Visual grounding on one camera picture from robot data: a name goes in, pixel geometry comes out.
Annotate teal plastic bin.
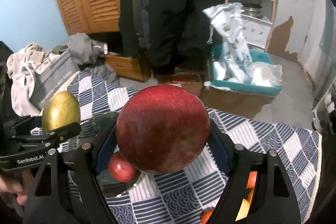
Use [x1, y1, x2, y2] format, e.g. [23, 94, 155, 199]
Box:
[210, 45, 282, 97]

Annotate white beige crumpled cloth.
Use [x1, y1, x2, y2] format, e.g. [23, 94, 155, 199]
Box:
[6, 43, 60, 117]

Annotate person's left hand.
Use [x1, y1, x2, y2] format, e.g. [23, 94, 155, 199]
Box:
[1, 170, 34, 207]

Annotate clear plastic bag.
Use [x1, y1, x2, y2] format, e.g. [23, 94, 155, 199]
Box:
[249, 62, 282, 87]

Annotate yellow fruit on table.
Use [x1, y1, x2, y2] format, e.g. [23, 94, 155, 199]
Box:
[235, 188, 254, 221]

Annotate dark hanging jackets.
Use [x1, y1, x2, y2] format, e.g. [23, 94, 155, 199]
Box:
[119, 0, 224, 76]

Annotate grey fabric storage bag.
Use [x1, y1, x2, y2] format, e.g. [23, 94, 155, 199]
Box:
[30, 49, 79, 110]

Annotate yellow green pear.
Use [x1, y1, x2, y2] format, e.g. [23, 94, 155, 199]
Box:
[42, 91, 80, 133]

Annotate dark glass scalloped plate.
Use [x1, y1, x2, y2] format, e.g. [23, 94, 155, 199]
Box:
[68, 111, 141, 198]

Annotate orange tangerine on table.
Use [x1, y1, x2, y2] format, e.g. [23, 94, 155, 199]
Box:
[247, 171, 257, 189]
[201, 209, 214, 224]

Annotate wooden drawer box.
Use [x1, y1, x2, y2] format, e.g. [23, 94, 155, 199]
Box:
[104, 55, 152, 83]

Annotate grey crumpled garment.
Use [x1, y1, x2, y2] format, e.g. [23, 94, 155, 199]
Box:
[64, 33, 119, 85]

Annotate small red apple in plate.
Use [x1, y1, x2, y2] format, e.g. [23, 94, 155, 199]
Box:
[108, 152, 139, 182]

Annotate brown cardboard box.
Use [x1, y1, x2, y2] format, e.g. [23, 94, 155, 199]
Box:
[200, 84, 275, 119]

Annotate large dark red apple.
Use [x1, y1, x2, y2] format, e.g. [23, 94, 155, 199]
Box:
[116, 85, 210, 174]

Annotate white printed plastic bag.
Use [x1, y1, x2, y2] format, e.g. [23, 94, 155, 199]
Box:
[203, 3, 252, 70]

